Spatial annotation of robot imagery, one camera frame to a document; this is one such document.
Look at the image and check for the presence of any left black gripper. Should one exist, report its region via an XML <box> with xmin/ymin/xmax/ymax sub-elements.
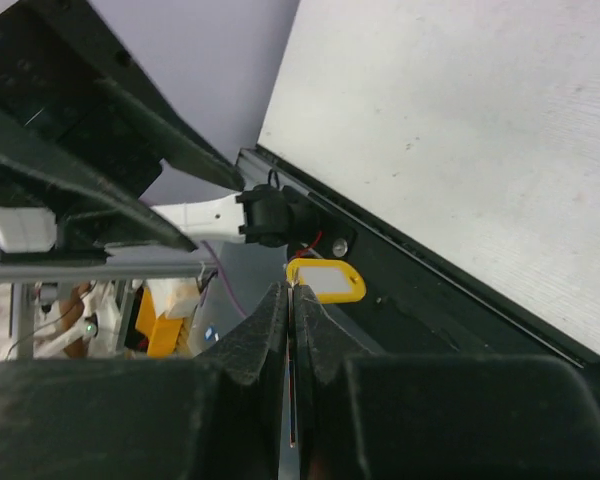
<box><xmin>0</xmin><ymin>1</ymin><xmax>245</xmax><ymax>252</ymax></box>

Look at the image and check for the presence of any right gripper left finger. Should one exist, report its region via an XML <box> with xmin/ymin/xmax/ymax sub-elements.
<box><xmin>0</xmin><ymin>283</ymin><xmax>286</xmax><ymax>479</ymax></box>

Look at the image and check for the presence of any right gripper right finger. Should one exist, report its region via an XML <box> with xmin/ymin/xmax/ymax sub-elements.
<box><xmin>293</xmin><ymin>285</ymin><xmax>600</xmax><ymax>479</ymax></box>

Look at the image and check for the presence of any yellow key tag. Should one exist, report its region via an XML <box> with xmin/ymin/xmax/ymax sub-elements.
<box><xmin>286</xmin><ymin>258</ymin><xmax>367</xmax><ymax>304</ymax></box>

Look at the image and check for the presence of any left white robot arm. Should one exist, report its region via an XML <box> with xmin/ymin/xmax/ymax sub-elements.
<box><xmin>0</xmin><ymin>1</ymin><xmax>319</xmax><ymax>265</ymax></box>

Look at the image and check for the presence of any yellow plastic bin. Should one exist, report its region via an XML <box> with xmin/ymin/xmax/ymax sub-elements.
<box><xmin>135</xmin><ymin>287</ymin><xmax>185</xmax><ymax>358</ymax></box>

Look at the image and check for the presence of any person in white shirt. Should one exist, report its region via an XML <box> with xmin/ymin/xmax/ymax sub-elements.
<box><xmin>0</xmin><ymin>281</ymin><xmax>130</xmax><ymax>361</ymax></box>

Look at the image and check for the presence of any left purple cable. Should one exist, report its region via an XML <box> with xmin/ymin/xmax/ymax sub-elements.
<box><xmin>199</xmin><ymin>239</ymin><xmax>248</xmax><ymax>318</ymax></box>

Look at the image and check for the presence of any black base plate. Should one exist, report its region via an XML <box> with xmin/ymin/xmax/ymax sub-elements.
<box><xmin>259</xmin><ymin>144</ymin><xmax>600</xmax><ymax>381</ymax></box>

